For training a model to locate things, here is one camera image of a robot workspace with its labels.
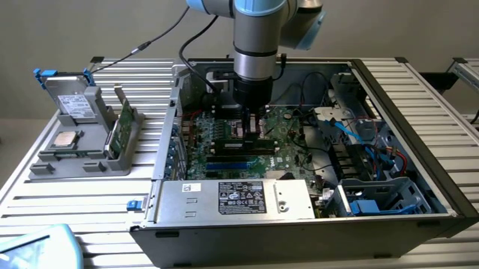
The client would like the metal slat side table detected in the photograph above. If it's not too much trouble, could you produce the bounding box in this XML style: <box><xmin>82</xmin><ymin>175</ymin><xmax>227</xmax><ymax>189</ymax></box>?
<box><xmin>448</xmin><ymin>57</ymin><xmax>479</xmax><ymax>95</ymax></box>

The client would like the dark blue wire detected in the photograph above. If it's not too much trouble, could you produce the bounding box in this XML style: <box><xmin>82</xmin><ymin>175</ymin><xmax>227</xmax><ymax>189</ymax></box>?
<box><xmin>363</xmin><ymin>143</ymin><xmax>395</xmax><ymax>182</ymax></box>

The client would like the grey metal drive cage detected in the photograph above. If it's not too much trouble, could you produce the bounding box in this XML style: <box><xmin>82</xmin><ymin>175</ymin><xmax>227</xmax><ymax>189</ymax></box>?
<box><xmin>311</xmin><ymin>72</ymin><xmax>383</xmax><ymax>148</ymax></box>

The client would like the metal CPU socket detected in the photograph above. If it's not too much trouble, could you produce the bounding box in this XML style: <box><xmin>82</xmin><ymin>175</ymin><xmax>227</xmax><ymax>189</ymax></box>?
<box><xmin>226</xmin><ymin>117</ymin><xmax>271</xmax><ymax>140</ymax></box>

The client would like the grey disk bay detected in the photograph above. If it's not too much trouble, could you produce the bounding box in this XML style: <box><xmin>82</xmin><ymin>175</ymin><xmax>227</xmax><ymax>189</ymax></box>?
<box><xmin>325</xmin><ymin>176</ymin><xmax>438</xmax><ymax>219</ymax></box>

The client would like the blue case latch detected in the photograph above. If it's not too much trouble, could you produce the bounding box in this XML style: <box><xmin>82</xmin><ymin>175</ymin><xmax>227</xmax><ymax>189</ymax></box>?
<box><xmin>126</xmin><ymin>198</ymin><xmax>146</xmax><ymax>212</ymax></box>

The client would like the silver chipset heat sink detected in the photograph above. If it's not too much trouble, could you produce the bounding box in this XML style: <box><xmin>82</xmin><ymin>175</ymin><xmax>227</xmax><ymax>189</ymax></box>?
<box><xmin>266</xmin><ymin>170</ymin><xmax>298</xmax><ymax>182</ymax></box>

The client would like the black RAM stick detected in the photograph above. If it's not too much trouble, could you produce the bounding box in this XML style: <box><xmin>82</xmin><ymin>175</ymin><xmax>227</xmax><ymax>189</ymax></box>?
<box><xmin>214</xmin><ymin>137</ymin><xmax>275</xmax><ymax>150</ymax></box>

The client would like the hard disk with blue bracket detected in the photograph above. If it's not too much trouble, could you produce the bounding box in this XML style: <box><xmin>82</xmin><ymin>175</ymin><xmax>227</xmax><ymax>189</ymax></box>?
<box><xmin>33</xmin><ymin>68</ymin><xmax>101</xmax><ymax>120</ymax></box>

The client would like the green RAM stick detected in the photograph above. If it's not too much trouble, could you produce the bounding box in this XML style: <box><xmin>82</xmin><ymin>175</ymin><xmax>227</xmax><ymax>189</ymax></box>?
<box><xmin>39</xmin><ymin>150</ymin><xmax>105</xmax><ymax>159</ymax></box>

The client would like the silver CPU chip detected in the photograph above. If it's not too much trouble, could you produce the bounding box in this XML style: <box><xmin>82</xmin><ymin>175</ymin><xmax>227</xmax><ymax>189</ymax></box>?
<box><xmin>54</xmin><ymin>130</ymin><xmax>85</xmax><ymax>148</ymax></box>

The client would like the grey plastic parts rack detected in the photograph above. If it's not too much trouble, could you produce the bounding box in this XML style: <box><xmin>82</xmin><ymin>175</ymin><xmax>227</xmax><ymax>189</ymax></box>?
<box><xmin>29</xmin><ymin>85</ymin><xmax>149</xmax><ymax>183</ymax></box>

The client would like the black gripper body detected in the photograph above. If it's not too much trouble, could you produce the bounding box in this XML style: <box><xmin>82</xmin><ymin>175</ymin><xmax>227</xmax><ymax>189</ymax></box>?
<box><xmin>235</xmin><ymin>76</ymin><xmax>274</xmax><ymax>112</ymax></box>

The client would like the black open PC case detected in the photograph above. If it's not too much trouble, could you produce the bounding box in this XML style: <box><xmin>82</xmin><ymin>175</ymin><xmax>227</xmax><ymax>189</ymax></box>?
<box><xmin>129</xmin><ymin>57</ymin><xmax>479</xmax><ymax>268</ymax></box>

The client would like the red wire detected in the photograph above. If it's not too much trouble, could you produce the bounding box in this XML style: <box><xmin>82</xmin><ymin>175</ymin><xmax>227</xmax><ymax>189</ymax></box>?
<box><xmin>391</xmin><ymin>147</ymin><xmax>413</xmax><ymax>176</ymax></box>

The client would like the light blue plastic cover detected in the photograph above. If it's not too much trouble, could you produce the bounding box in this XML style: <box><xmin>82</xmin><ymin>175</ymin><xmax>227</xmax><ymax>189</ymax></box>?
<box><xmin>0</xmin><ymin>223</ymin><xmax>83</xmax><ymax>269</ymax></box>

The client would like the light blue SATA wire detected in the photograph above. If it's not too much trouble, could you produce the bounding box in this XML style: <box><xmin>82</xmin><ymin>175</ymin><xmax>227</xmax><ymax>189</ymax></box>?
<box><xmin>329</xmin><ymin>117</ymin><xmax>363</xmax><ymax>145</ymax></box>

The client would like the thick black looping cable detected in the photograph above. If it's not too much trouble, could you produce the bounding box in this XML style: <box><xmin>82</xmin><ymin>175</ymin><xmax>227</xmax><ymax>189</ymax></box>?
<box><xmin>179</xmin><ymin>14</ymin><xmax>223</xmax><ymax>95</ymax></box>

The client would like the blue plastic disk bracket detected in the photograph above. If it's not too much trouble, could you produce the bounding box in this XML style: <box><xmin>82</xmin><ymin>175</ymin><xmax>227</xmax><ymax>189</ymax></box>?
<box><xmin>349</xmin><ymin>198</ymin><xmax>379</xmax><ymax>217</ymax></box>

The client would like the blue expansion slot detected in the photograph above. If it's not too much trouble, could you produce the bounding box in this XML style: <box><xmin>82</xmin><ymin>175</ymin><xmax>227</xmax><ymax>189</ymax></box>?
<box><xmin>206</xmin><ymin>162</ymin><xmax>251</xmax><ymax>170</ymax></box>

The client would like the thin black wire loop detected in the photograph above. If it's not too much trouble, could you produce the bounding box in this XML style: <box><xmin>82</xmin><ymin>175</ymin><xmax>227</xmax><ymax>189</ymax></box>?
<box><xmin>301</xmin><ymin>72</ymin><xmax>335</xmax><ymax>108</ymax></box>

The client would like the green motherboard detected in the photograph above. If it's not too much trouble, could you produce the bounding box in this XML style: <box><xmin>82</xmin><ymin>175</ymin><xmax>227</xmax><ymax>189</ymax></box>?
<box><xmin>179</xmin><ymin>105</ymin><xmax>333</xmax><ymax>193</ymax></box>

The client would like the black expansion slot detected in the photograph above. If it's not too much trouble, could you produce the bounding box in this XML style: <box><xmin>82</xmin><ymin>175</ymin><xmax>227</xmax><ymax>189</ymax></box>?
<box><xmin>206</xmin><ymin>155</ymin><xmax>249</xmax><ymax>164</ymax></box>

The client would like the grey power supply unit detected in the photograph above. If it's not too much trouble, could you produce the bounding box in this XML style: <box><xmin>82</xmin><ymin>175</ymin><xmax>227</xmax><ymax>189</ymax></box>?
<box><xmin>151</xmin><ymin>179</ymin><xmax>317</xmax><ymax>222</ymax></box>

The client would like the black cable with inline connector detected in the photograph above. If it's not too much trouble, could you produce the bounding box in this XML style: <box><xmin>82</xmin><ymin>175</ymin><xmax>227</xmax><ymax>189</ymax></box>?
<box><xmin>89</xmin><ymin>6</ymin><xmax>193</xmax><ymax>77</ymax></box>

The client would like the green graphics card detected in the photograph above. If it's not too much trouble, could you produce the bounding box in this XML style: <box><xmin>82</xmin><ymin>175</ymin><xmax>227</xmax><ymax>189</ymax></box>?
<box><xmin>105</xmin><ymin>83</ymin><xmax>138</xmax><ymax>161</ymax></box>

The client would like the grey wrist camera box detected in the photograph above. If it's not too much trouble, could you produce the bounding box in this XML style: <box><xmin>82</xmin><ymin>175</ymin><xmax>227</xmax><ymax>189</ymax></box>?
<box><xmin>205</xmin><ymin>71</ymin><xmax>238</xmax><ymax>109</ymax></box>

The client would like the black cable with plug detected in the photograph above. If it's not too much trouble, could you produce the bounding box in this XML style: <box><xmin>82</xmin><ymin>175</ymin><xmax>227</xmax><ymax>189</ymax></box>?
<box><xmin>279</xmin><ymin>52</ymin><xmax>290</xmax><ymax>82</ymax></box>

